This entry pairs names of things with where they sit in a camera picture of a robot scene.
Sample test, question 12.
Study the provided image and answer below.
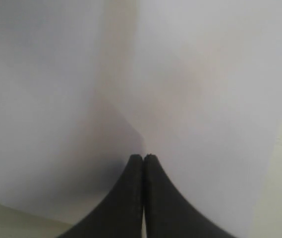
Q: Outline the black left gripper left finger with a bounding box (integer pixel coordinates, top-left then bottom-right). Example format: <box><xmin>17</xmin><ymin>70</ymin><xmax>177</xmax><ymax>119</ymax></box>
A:
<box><xmin>60</xmin><ymin>154</ymin><xmax>143</xmax><ymax>238</ymax></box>

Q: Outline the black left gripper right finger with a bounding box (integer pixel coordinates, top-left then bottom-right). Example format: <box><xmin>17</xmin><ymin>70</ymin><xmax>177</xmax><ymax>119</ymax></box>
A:
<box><xmin>143</xmin><ymin>154</ymin><xmax>233</xmax><ymax>238</ymax></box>

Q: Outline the white paper sheet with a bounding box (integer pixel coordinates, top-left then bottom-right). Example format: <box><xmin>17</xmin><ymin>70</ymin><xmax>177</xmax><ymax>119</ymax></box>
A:
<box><xmin>0</xmin><ymin>0</ymin><xmax>282</xmax><ymax>237</ymax></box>

